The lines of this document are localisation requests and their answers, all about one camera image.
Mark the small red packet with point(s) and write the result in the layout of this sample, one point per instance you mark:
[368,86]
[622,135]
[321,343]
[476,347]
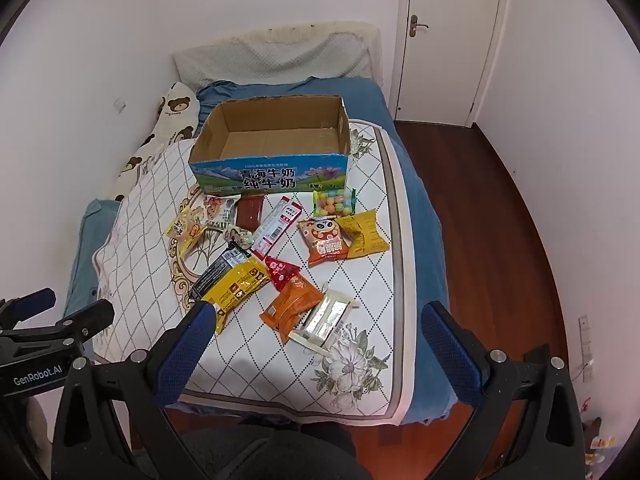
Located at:
[280,271]

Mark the dark red snack packet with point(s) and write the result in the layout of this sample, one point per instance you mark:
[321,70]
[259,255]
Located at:
[248,213]

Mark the yellow orange snack packet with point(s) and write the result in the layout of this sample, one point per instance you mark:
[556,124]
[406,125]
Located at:
[196,234]

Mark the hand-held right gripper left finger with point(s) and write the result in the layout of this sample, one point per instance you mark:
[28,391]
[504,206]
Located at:
[186,355]

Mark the long white red packet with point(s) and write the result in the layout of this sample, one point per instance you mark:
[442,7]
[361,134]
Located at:
[276,225]

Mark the grey white pillow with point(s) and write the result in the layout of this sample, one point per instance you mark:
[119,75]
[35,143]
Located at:
[280,57]

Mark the white quilted floral mat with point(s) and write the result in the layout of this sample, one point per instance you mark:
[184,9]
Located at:
[150,260]

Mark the cream white snack packet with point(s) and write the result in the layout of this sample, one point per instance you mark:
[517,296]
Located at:
[322,324]

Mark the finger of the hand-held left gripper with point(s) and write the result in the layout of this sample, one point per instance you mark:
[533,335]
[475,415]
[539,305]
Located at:
[30,302]
[90,320]

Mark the black snack packet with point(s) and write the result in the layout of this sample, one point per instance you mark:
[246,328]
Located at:
[220,270]

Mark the white door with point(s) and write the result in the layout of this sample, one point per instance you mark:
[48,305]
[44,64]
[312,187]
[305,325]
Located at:
[450,45]

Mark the orange panda snack packet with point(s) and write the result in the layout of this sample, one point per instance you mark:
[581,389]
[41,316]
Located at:
[325,241]

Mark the yellow coffee packet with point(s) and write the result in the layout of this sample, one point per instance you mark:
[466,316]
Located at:
[240,287]

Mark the blue bed sheet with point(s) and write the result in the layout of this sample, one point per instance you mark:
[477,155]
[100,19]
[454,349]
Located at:
[420,240]

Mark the red white snack packet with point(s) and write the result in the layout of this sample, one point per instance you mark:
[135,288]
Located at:
[220,210]

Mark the white wall outlet strip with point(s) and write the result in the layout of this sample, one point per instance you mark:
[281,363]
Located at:
[585,332]

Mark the bear print pillow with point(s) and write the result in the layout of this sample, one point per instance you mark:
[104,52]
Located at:
[170,120]

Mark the cardboard box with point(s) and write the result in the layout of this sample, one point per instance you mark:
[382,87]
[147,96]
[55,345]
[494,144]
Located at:
[270,170]

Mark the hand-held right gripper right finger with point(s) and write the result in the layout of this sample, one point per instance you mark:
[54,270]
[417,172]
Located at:
[450,355]

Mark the small green white packet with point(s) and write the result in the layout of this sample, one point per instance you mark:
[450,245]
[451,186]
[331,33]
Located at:
[240,236]

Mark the yellow crimped snack packet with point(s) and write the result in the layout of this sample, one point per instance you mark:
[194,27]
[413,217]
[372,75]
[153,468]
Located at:
[369,232]

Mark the colourful clutter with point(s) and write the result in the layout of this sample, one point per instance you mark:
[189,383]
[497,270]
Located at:
[597,440]

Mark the colourful candy ball packet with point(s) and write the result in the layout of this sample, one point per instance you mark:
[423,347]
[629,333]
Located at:
[332,202]

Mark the yellow cartoon snack packet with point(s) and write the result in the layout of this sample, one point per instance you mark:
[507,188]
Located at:
[177,221]

